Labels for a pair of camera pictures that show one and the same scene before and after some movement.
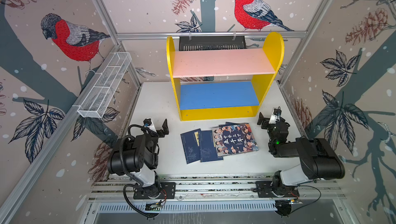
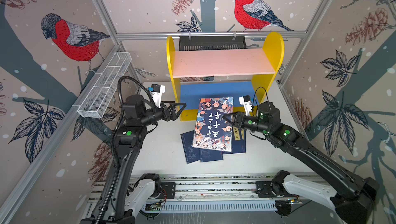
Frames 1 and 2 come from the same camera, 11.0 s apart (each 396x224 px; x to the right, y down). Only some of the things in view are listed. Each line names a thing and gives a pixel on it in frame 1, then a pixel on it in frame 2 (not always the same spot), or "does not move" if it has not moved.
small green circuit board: [152, 207] does not move
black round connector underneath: [283, 207] does not move
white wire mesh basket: [106, 81] does not move
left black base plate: [168, 191] does not move
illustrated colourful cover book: [234, 139] → [211, 131]
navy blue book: [208, 152] does not move
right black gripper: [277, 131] → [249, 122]
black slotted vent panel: [188, 43] does not move
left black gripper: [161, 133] → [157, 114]
